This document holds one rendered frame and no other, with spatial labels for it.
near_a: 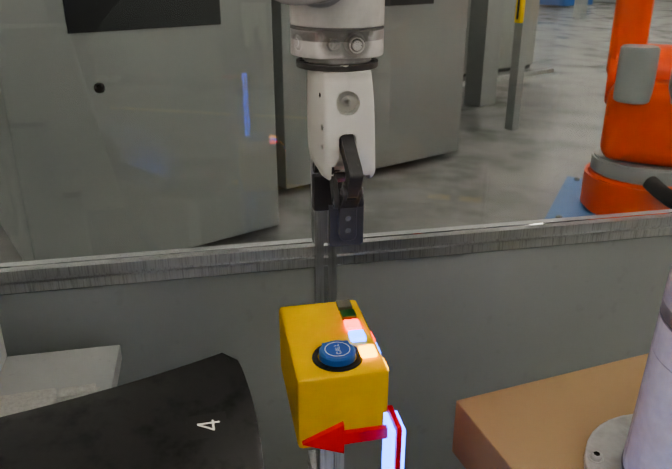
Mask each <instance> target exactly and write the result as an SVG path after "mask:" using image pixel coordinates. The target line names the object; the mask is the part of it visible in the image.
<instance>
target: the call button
mask: <svg viewBox="0 0 672 469"><path fill-rule="evenodd" d="M319 359H320V361H321V362H322V363H323V364H325V365H328V366H332V367H343V366H347V365H350V364H352V363H353V362H354V361H355V359H356V350H355V347H354V346H353V345H351V344H350V343H349V342H348V340H344V341H342V340H333V341H329V342H326V343H322V346H321V347H320V349H319Z"/></svg>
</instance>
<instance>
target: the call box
mask: <svg viewBox="0 0 672 469"><path fill-rule="evenodd" d="M350 302H351V304H352V309H354V311H355V313H356V315H357V319H358V320H359V322H360V324H361V326H362V329H363V331H364V333H365V335H366V341H360V342H351V340H350V337H349V335H348V331H347V330H346V328H345V325H344V321H343V320H342V318H341V315H340V311H339V310H338V308H337V306H336V302H327V303H317V304H307V305H297V306H287V307H281V308H280V310H279V326H280V353H281V368H282V372H283V377H284V382H285V387H286V391H287V396H288V401H289V405H290V410H291V415H292V419H293V424H294V429H295V434H296V438H297V443H298V445H299V447H300V448H309V446H304V445H303V444H302V441H303V440H305V439H307V438H309V437H311V436H313V435H315V434H317V433H319V432H321V431H323V430H325V429H328V428H330V427H332V426H334V425H336V424H338V423H340V422H342V421H343V422H344V430H349V429H356V428H364V427H371V426H378V425H383V413H384V412H387V406H388V382H389V371H388V368H387V366H386V364H385V362H384V360H383V358H382V356H381V354H380V351H379V349H378V347H377V345H376V343H375V341H374V339H373V337H372V334H371V332H370V330H369V328H368V326H367V324H366V322H365V320H364V317H363V315H362V313H361V311H360V309H359V307H358V305H357V303H356V301H355V300H350ZM333 340H342V341H344V340H348V342H349V343H350V344H351V345H353V346H354V347H355V350H356V359H355V361H354V362H353V363H352V364H350V365H347V366H343V367H332V366H328V365H325V364H323V363H322V362H321V361H320V359H319V349H320V347H321V346H322V343H326V342H329V341H333ZM370 344H373V345H374V347H375V349H376V351H377V357H370V358H362V357H361V355H360V352H359V350H358V346H361V345H370Z"/></svg>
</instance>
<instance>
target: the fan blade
mask: <svg viewBox="0 0 672 469"><path fill-rule="evenodd" d="M222 411H225V412H226V418H227V425H228V432H229V436H222V437H213V438H204V439H195V440H189V436H188V423H187V417H191V416H197V415H203V414H209V413H216V412H222ZM0 469H264V461H263V452H262V445H261V438H260V432H259V426H258V421H257V416H256V412H255V408H254V404H253V400H252V396H251V393H250V390H249V387H248V383H247V381H246V378H245V375H244V372H243V370H242V367H241V365H240V363H239V361H238V360H237V359H235V358H232V357H230V356H228V355H226V354H224V353H220V354H217V355H214V356H211V357H208V358H205V359H202V360H199V361H196V362H193V363H190V364H187V365H184V366H181V367H178V368H175V369H172V370H169V371H166V372H163V373H159V374H156V375H153V376H150V377H147V378H143V379H140V380H137V381H133V382H130V383H127V384H123V385H120V386H116V387H113V388H109V389H106V390H102V391H99V392H95V393H92V394H88V395H85V396H81V397H77V398H74V399H70V400H66V401H62V402H59V403H55V404H51V405H47V406H43V407H39V408H35V409H32V410H28V411H24V412H20V413H15V414H11V415H7V416H3V417H0Z"/></svg>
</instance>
